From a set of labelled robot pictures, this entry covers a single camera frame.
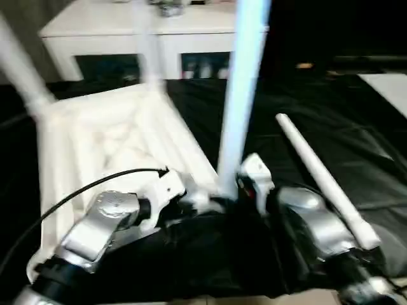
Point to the white plastic table leg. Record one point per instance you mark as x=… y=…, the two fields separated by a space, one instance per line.
x=318 y=165
x=149 y=51
x=245 y=89
x=22 y=63

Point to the white plastic table top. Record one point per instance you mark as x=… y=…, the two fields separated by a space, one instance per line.
x=111 y=133

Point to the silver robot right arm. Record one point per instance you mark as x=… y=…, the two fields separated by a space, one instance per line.
x=324 y=222

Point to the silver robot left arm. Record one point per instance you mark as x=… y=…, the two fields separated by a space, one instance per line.
x=95 y=222

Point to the black work mat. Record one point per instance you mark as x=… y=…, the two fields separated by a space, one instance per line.
x=334 y=111

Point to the small yellow box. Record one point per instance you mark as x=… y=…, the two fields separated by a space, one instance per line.
x=305 y=65

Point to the white flat board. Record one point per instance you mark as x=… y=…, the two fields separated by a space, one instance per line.
x=386 y=92

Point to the white cabinet with glass doors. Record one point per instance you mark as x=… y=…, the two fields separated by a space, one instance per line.
x=105 y=35

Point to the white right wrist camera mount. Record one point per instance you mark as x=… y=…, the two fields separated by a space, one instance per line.
x=257 y=171

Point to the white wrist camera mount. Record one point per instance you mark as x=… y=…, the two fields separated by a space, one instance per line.
x=165 y=187
x=257 y=171

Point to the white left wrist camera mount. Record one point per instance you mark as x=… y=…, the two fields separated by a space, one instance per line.
x=165 y=187

